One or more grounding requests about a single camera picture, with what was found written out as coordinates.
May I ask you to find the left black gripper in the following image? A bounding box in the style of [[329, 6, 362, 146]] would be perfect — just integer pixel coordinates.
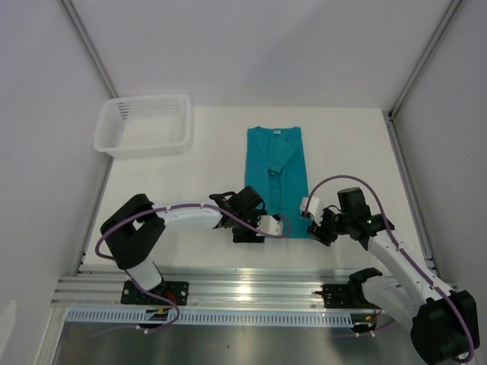
[[232, 210, 267, 243]]

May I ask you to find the teal t shirt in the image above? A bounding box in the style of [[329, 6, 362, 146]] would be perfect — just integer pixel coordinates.
[[244, 126, 309, 239]]

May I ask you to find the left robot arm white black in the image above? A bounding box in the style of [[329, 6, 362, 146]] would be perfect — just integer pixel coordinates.
[[100, 186, 279, 304]]

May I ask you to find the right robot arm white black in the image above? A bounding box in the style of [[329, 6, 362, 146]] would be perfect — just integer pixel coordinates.
[[300, 188, 480, 364]]

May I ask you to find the white perforated plastic basket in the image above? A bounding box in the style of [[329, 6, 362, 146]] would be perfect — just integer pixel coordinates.
[[94, 94, 194, 160]]

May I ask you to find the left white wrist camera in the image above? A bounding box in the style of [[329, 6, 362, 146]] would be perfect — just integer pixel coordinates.
[[257, 215, 282, 236]]

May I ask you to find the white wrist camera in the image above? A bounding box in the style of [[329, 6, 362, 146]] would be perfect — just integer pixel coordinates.
[[300, 197, 321, 219], [257, 215, 282, 236]]

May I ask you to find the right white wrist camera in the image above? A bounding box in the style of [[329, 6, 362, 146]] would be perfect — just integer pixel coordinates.
[[300, 197, 321, 219]]

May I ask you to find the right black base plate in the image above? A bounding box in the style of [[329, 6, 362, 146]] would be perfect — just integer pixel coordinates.
[[314, 284, 374, 309]]

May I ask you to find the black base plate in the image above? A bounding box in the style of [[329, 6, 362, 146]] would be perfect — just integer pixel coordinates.
[[120, 281, 189, 306], [314, 284, 374, 309]]

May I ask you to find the aluminium mounting rail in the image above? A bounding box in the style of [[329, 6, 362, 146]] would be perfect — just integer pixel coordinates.
[[50, 267, 352, 312]]

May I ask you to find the right aluminium side rail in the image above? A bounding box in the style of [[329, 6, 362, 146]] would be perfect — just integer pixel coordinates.
[[383, 112, 440, 275]]

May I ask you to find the aluminium side rail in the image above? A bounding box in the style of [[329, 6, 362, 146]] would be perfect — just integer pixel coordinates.
[[73, 228, 92, 276], [383, 112, 440, 275]]

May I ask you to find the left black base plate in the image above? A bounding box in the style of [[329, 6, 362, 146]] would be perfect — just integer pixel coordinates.
[[120, 281, 189, 306]]

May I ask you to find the left aluminium side rail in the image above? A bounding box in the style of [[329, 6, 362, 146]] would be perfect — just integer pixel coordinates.
[[73, 228, 92, 276]]

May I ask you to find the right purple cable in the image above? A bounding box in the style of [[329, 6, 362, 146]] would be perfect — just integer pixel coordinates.
[[304, 174, 479, 362]]

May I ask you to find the white slotted cable duct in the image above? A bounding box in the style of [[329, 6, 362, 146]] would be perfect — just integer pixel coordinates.
[[65, 308, 353, 328]]

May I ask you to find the right aluminium frame post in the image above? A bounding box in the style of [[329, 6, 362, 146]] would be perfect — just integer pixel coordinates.
[[388, 0, 467, 120]]

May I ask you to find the aluminium frame post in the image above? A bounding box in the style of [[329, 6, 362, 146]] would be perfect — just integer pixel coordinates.
[[57, 0, 119, 99], [388, 0, 467, 120]]

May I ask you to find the left aluminium frame post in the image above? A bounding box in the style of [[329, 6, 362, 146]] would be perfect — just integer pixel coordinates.
[[57, 0, 119, 99]]

